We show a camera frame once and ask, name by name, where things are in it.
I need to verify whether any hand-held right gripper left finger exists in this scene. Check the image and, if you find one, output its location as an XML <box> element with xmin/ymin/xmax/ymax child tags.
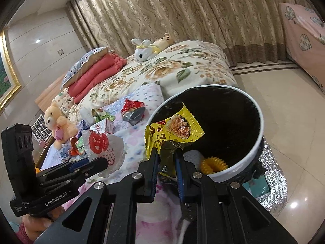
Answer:
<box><xmin>33</xmin><ymin>147</ymin><xmax>163</xmax><ymax>244</ymax></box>

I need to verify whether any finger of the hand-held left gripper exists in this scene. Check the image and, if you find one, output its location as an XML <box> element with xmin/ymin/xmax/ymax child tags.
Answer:
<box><xmin>36</xmin><ymin>160</ymin><xmax>86</xmax><ymax>183</ymax></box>
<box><xmin>40</xmin><ymin>157</ymin><xmax>109</xmax><ymax>193</ymax></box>

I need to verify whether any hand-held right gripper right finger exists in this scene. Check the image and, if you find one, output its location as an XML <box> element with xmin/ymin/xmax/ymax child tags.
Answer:
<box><xmin>175</xmin><ymin>149</ymin><xmax>298</xmax><ymax>244</ymax></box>

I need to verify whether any red orange snack packet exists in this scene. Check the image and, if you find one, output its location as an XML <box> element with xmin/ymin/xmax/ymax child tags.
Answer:
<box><xmin>68</xmin><ymin>136</ymin><xmax>85</xmax><ymax>158</ymax></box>

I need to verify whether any white plastic bag red print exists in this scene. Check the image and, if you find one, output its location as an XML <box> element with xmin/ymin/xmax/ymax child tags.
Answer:
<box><xmin>81</xmin><ymin>130</ymin><xmax>127</xmax><ymax>178</ymax></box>

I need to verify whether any yellow snack packet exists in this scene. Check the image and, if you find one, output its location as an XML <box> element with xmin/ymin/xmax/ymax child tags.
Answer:
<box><xmin>144</xmin><ymin>102</ymin><xmax>205</xmax><ymax>178</ymax></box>

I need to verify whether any white trash bin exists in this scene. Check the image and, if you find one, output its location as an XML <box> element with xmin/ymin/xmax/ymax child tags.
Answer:
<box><xmin>147</xmin><ymin>84</ymin><xmax>266</xmax><ymax>186</ymax></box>

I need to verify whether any person's left forearm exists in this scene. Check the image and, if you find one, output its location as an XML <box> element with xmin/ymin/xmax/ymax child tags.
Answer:
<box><xmin>15</xmin><ymin>222</ymin><xmax>35</xmax><ymax>244</ymax></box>

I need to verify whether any person's left hand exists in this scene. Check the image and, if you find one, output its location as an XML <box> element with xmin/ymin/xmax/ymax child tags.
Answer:
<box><xmin>22</xmin><ymin>205</ymin><xmax>66</xmax><ymax>237</ymax></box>

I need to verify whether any white crumpled tissue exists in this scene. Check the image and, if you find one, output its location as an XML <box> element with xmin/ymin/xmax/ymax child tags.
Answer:
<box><xmin>183</xmin><ymin>150</ymin><xmax>205</xmax><ymax>169</ymax></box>

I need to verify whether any blue snack packet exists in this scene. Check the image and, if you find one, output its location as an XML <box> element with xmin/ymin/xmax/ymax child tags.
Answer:
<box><xmin>77</xmin><ymin>120</ymin><xmax>90</xmax><ymax>133</ymax></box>

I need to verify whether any white box with red print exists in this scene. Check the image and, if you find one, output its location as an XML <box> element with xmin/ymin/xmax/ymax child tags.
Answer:
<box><xmin>89</xmin><ymin>119</ymin><xmax>115</xmax><ymax>135</ymax></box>

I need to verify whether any cream teddy bear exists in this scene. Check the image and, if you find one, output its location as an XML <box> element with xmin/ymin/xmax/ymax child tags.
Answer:
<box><xmin>44</xmin><ymin>101</ymin><xmax>79</xmax><ymax>150</ymax></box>

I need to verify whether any green snack packet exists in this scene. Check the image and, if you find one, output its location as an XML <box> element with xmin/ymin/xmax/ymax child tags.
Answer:
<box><xmin>91</xmin><ymin>108</ymin><xmax>115</xmax><ymax>123</ymax></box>

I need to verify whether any wooden headboard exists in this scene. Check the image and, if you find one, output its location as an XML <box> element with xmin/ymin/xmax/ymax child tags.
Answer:
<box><xmin>34</xmin><ymin>72</ymin><xmax>68</xmax><ymax>112</ymax></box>

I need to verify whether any red and grey snack packet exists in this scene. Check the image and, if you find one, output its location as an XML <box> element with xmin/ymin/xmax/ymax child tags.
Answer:
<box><xmin>120</xmin><ymin>98</ymin><xmax>146</xmax><ymax>126</ymax></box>

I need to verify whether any gold framed painting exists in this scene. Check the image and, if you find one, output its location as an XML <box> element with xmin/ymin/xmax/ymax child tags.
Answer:
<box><xmin>0</xmin><ymin>30</ymin><xmax>22</xmax><ymax>111</ymax></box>

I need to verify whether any black bin liner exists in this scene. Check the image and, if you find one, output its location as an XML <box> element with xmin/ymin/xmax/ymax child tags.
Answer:
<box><xmin>150</xmin><ymin>86</ymin><xmax>267</xmax><ymax>183</ymax></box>

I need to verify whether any teal box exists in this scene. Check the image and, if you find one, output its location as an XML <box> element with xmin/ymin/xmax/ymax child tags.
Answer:
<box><xmin>241</xmin><ymin>176</ymin><xmax>270</xmax><ymax>199</ymax></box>

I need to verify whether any coral folded blanket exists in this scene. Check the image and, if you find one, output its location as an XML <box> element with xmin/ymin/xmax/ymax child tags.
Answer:
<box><xmin>67</xmin><ymin>53</ymin><xmax>127</xmax><ymax>105</ymax></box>

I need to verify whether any silver foil mat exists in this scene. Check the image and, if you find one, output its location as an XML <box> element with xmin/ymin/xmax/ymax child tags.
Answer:
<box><xmin>244</xmin><ymin>136</ymin><xmax>288</xmax><ymax>215</ymax></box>

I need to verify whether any blue dotted pillow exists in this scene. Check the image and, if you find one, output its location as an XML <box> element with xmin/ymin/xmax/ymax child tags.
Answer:
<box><xmin>61</xmin><ymin>47</ymin><xmax>109</xmax><ymax>89</ymax></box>

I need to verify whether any cream floral quilt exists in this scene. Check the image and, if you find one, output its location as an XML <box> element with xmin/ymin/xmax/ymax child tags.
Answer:
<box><xmin>52</xmin><ymin>40</ymin><xmax>238</xmax><ymax>122</ymax></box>

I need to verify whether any white rabbit plush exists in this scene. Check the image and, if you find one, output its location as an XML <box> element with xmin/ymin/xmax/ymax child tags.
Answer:
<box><xmin>131</xmin><ymin>39</ymin><xmax>160</xmax><ymax>61</ymax></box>

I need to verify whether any tan animal plush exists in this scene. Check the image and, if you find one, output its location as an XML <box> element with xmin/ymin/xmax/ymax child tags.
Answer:
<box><xmin>150</xmin><ymin>33</ymin><xmax>177</xmax><ymax>52</ymax></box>

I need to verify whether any beige patterned curtain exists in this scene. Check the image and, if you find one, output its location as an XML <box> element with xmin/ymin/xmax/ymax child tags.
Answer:
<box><xmin>66</xmin><ymin>0</ymin><xmax>305</xmax><ymax>66</ymax></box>

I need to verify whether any pink heart print bed sheet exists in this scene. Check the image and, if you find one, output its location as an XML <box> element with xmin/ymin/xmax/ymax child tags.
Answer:
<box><xmin>279</xmin><ymin>2</ymin><xmax>325</xmax><ymax>93</ymax></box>

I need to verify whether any black and white photo frame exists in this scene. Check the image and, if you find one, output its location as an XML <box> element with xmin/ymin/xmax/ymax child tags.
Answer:
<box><xmin>32</xmin><ymin>115</ymin><xmax>51</xmax><ymax>141</ymax></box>

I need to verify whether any yellow ribbed plastic ring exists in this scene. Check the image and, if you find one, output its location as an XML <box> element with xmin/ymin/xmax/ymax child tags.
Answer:
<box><xmin>200</xmin><ymin>157</ymin><xmax>228</xmax><ymax>175</ymax></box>

